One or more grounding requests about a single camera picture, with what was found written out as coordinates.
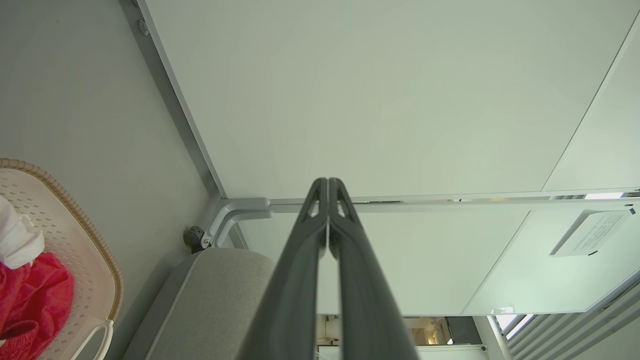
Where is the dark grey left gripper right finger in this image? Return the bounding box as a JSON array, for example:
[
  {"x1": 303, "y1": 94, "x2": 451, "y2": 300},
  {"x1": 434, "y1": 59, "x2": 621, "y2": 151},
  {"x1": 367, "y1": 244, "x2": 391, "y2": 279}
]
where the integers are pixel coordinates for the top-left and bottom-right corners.
[{"x1": 327, "y1": 177, "x2": 420, "y2": 360}]

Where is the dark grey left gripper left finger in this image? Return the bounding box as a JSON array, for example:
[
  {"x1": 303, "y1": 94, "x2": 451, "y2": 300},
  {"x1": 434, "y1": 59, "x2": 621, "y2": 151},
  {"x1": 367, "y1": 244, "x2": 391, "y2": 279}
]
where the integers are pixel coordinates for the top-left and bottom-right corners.
[{"x1": 238, "y1": 177, "x2": 329, "y2": 360}]

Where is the grey upholstered chair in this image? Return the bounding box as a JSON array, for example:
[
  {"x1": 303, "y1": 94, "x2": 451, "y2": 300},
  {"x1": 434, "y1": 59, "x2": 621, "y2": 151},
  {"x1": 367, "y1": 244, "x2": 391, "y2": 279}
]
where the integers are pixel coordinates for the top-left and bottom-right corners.
[{"x1": 121, "y1": 247, "x2": 277, "y2": 360}]

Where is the red cloth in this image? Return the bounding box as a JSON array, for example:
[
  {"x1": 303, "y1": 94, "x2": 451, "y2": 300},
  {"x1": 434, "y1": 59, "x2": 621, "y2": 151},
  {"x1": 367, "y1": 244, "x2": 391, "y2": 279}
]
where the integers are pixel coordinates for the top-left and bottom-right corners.
[{"x1": 0, "y1": 252, "x2": 75, "y2": 360}]

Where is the white cloth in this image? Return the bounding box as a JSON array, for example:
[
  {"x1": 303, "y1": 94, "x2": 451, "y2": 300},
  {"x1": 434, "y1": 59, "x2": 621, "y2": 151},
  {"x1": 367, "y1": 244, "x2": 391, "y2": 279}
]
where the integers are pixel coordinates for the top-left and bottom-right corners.
[{"x1": 0, "y1": 196, "x2": 45, "y2": 270}]

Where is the black caster wheel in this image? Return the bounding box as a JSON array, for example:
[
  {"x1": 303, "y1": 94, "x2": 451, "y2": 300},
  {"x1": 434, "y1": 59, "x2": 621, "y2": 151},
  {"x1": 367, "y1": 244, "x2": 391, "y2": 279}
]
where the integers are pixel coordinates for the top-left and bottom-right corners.
[{"x1": 183, "y1": 226, "x2": 207, "y2": 253}]

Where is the white partition panel on wheels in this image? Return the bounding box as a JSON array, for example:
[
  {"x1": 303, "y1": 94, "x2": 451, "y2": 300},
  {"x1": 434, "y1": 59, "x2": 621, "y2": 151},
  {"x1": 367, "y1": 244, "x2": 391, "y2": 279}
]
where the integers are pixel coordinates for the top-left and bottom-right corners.
[{"x1": 131, "y1": 0, "x2": 640, "y2": 249}]

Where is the white plastic laundry basket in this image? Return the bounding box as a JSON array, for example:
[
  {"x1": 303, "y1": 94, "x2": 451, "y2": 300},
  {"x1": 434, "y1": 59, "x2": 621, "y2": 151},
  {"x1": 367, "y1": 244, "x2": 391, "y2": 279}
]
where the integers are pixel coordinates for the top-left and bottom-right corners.
[{"x1": 0, "y1": 158, "x2": 124, "y2": 360}]

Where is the white paper notice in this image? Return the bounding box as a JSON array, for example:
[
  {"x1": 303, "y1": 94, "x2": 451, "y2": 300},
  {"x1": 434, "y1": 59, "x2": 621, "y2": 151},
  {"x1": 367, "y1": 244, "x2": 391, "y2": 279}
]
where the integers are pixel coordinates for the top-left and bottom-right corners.
[{"x1": 549, "y1": 208, "x2": 636, "y2": 258}]

